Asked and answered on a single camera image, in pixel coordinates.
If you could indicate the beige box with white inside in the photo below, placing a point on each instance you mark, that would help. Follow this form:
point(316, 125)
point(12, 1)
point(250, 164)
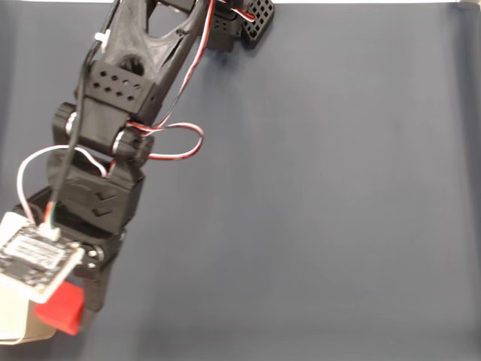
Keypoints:
point(15, 319)

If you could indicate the white wrist camera board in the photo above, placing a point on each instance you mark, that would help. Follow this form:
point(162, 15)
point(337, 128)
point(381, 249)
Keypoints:
point(34, 255)

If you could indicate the red cube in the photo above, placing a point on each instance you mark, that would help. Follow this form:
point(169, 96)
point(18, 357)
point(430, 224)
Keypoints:
point(62, 308)

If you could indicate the dark grey table mat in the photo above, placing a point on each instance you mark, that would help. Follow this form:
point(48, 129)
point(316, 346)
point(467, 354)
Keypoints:
point(300, 225)

